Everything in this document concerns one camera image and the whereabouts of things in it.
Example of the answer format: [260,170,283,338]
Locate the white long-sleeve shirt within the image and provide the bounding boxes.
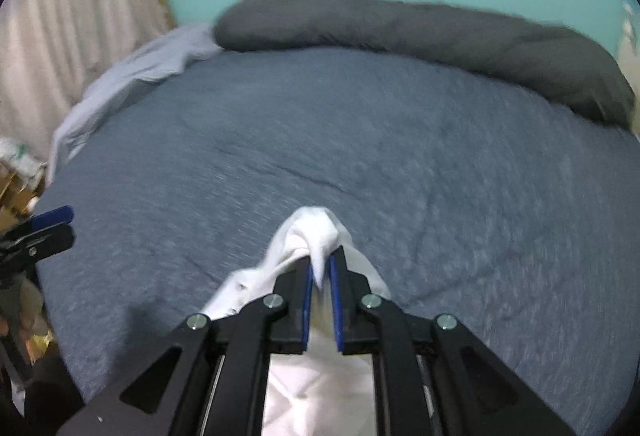
[202,206,393,436]

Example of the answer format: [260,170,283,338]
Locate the dark grey rolled duvet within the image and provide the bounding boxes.
[212,0,636,127]

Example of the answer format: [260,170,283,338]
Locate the black bag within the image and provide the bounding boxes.
[22,351,86,434]

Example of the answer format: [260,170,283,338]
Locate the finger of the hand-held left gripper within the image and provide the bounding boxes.
[19,223,76,264]
[27,206,75,234]

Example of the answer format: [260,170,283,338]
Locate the beige striped curtain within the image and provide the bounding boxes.
[0,0,176,151]

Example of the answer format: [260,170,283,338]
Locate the white plastic bag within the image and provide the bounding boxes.
[0,136,46,177]

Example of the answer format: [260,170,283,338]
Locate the blue-grey bed mattress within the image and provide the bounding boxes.
[32,43,640,436]

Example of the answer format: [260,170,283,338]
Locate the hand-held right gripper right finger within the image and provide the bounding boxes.
[327,248,576,436]

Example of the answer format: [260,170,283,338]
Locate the cardboard box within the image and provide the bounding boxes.
[0,166,43,229]

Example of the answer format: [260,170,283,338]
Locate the light grey bed sheet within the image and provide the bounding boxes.
[47,22,223,187]

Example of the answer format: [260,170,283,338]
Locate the person's left hand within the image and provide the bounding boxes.
[0,288,48,342]

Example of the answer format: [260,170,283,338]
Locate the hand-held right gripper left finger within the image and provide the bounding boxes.
[56,252,315,436]

